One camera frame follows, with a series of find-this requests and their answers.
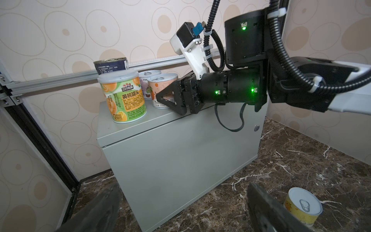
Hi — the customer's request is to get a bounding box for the grey metal cabinet box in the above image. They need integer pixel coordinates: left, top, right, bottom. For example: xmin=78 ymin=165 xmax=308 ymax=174
xmin=97 ymin=101 xmax=267 ymax=232

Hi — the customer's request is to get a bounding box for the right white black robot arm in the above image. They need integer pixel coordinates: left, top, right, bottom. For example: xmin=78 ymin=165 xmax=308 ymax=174
xmin=153 ymin=1 xmax=371 ymax=115

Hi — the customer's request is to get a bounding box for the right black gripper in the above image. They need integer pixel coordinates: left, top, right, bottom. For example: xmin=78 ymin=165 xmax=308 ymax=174
xmin=156 ymin=71 xmax=204 ymax=116

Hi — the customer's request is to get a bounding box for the pink white small can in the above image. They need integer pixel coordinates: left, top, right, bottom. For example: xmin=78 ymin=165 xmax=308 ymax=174
xmin=139 ymin=70 xmax=161 ymax=100

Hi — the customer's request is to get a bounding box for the back horizontal aluminium rail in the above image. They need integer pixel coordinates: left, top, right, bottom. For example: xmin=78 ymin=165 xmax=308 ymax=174
xmin=1 ymin=44 xmax=219 ymax=107

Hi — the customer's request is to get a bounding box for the yellow label can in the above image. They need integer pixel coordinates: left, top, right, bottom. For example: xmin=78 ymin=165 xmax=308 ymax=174
xmin=284 ymin=187 xmax=323 ymax=228

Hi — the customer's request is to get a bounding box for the dark blue tin can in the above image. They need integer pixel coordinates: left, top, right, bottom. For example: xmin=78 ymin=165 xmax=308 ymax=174
xmin=93 ymin=58 xmax=128 ymax=75

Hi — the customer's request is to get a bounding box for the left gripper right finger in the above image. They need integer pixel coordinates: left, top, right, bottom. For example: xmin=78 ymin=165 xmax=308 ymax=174
xmin=247 ymin=183 xmax=311 ymax=232

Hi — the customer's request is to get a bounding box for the green orange plastic-lid can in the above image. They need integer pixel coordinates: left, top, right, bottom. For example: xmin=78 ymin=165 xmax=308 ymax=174
xmin=98 ymin=70 xmax=147 ymax=123

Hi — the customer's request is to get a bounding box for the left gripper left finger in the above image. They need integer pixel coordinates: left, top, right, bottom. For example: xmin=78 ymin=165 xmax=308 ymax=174
xmin=57 ymin=183 xmax=122 ymax=232

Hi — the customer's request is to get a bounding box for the right black corner post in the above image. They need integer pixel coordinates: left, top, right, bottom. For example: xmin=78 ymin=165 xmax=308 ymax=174
xmin=279 ymin=0 xmax=290 ymax=34

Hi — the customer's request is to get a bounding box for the left black corner post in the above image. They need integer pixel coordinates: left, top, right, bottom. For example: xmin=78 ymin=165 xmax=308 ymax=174
xmin=1 ymin=97 xmax=80 ymax=224

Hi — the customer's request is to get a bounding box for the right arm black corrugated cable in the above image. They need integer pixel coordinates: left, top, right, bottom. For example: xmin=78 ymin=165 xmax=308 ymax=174
xmin=202 ymin=0 xmax=371 ymax=95

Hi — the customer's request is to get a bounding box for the orange peach label can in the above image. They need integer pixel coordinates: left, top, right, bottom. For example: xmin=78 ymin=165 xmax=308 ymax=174
xmin=148 ymin=73 xmax=178 ymax=109

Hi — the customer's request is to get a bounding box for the black corner post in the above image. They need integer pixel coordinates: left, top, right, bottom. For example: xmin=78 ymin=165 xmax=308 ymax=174
xmin=1 ymin=97 xmax=80 ymax=224
xmin=279 ymin=0 xmax=290 ymax=34

